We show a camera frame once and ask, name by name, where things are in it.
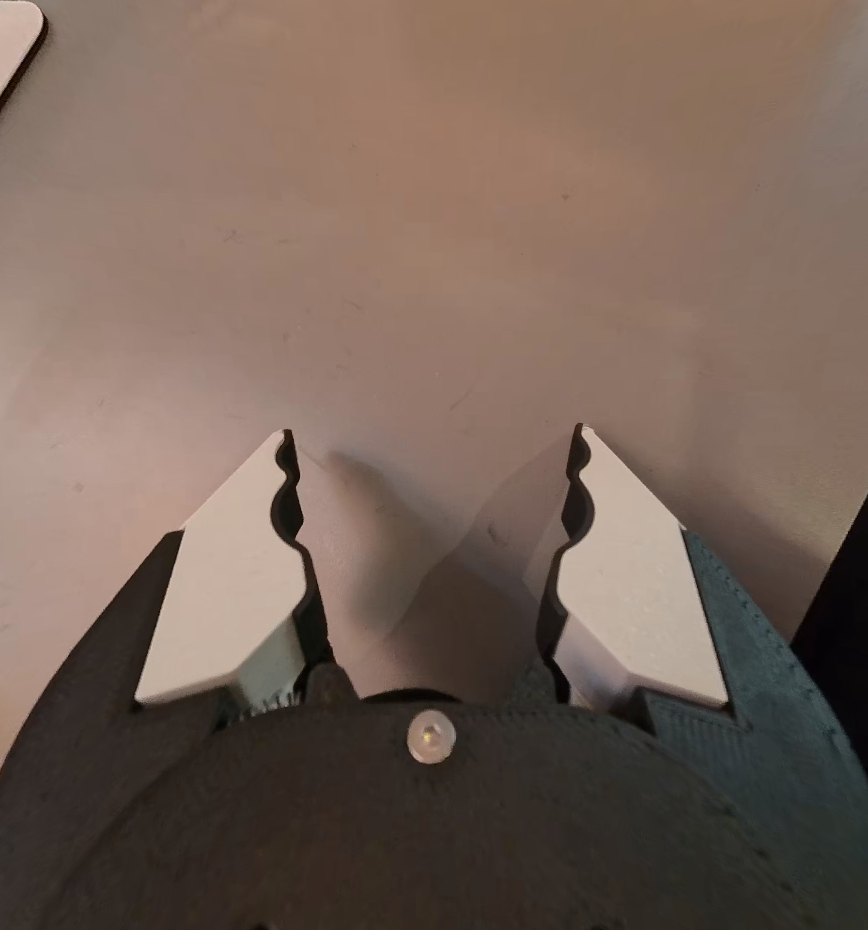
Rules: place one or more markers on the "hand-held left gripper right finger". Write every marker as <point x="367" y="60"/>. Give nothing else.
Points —
<point x="637" y="581"/>

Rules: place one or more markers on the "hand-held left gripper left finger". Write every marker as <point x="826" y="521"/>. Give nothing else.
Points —
<point x="223" y="581"/>

